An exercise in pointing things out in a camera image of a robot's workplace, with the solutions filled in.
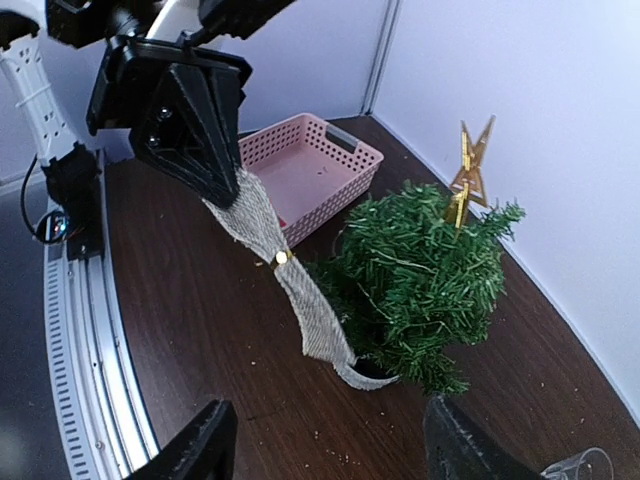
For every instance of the aluminium front rail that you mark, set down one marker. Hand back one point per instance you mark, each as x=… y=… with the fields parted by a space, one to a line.
x=103 y=424

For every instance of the clear drinking glass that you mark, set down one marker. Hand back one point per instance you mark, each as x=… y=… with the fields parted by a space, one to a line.
x=591 y=464

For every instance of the burlap bow ornament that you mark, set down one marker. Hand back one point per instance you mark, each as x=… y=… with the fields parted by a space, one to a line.
x=252 y=221

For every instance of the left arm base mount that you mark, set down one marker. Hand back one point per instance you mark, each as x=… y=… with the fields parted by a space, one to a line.
x=73 y=184

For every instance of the pink plastic basket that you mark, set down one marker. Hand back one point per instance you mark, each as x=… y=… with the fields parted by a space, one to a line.
x=310 y=169

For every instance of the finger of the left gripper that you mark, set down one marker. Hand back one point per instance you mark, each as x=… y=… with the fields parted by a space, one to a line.
x=171 y=136
x=223 y=158

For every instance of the gold star ornament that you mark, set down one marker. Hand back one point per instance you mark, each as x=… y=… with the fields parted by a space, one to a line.
x=468 y=184

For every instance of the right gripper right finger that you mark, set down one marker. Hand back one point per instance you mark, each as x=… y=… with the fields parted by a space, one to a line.
x=457 y=448

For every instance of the small green christmas tree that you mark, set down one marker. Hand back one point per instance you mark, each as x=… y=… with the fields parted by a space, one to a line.
x=404 y=289

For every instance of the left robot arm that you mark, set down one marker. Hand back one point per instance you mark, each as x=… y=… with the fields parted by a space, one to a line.
x=188 y=24

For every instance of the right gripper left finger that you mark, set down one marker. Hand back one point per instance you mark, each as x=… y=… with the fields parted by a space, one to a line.
x=203 y=449

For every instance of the left aluminium frame post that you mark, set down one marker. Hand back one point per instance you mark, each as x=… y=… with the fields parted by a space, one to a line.
x=385 y=37

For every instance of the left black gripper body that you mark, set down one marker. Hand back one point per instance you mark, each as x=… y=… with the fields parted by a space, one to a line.
x=129 y=74

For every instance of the white tree pot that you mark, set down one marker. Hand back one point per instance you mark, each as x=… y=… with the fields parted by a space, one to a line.
x=365 y=375

